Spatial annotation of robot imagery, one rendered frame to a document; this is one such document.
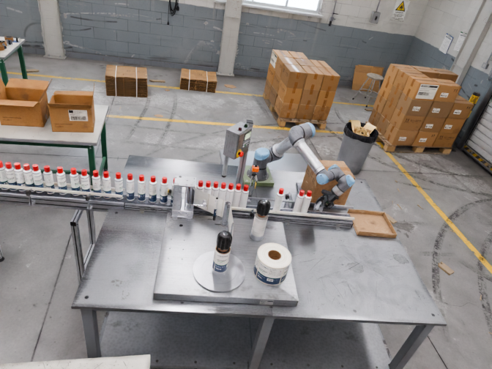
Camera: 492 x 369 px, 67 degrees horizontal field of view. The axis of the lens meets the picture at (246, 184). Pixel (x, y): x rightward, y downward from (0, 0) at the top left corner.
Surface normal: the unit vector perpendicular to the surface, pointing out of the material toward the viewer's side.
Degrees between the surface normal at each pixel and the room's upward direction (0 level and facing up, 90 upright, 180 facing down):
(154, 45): 90
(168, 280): 0
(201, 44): 90
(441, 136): 88
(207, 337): 0
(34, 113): 90
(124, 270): 0
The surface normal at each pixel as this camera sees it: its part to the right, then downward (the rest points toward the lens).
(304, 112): 0.18, 0.58
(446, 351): 0.16, -0.81
